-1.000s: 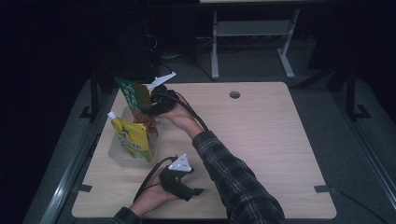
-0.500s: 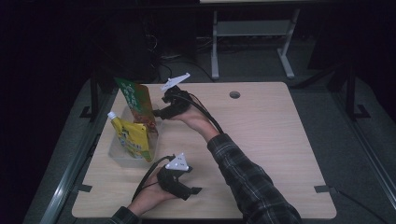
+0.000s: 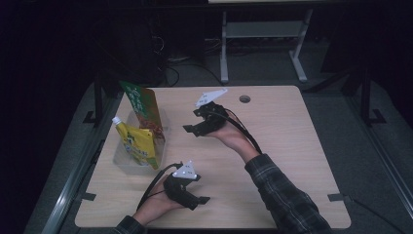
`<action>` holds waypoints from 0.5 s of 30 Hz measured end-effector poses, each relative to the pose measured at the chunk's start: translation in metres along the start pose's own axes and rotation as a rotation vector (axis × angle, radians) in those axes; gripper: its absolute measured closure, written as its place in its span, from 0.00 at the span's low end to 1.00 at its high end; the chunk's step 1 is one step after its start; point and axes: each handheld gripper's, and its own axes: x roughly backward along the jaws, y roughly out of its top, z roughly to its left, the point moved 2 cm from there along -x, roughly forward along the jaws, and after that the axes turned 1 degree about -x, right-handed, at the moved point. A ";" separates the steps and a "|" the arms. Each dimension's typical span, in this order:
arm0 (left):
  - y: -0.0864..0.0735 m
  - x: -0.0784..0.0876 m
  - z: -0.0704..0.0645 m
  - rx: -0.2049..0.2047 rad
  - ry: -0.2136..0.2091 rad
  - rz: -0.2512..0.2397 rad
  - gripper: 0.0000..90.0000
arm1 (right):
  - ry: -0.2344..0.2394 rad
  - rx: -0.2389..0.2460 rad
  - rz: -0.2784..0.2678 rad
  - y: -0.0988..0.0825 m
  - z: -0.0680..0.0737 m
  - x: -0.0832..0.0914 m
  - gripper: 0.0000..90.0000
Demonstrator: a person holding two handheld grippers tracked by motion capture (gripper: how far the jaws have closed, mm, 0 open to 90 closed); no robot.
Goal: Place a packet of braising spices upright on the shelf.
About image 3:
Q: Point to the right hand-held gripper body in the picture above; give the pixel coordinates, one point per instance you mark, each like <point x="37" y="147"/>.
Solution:
<point x="211" y="118"/>

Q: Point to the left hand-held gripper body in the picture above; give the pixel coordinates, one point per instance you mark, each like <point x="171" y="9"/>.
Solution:
<point x="180" y="193"/>

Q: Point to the clear plastic container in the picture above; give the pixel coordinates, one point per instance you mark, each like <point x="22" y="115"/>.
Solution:
<point x="165" y="130"/>

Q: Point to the red and green snack bag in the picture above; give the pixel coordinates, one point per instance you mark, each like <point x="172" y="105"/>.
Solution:
<point x="144" y="104"/>

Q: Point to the yellow spout pouch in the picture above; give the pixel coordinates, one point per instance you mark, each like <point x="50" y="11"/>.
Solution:
<point x="136" y="144"/>

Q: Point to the person's left hand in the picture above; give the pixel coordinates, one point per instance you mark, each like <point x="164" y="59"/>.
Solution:
<point x="157" y="204"/>

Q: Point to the person's right hand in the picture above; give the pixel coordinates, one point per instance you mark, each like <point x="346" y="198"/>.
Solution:
<point x="233" y="138"/>

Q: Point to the black metal stand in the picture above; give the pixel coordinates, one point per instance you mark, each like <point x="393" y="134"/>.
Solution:
<point x="366" y="97"/>
<point x="98" y="97"/>

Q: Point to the white metal desk frame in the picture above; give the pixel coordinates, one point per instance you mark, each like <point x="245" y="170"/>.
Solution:
<point x="259" y="29"/>

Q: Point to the aluminium floor rail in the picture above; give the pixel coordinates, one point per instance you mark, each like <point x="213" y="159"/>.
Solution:
<point x="69" y="188"/>
<point x="383" y="162"/>

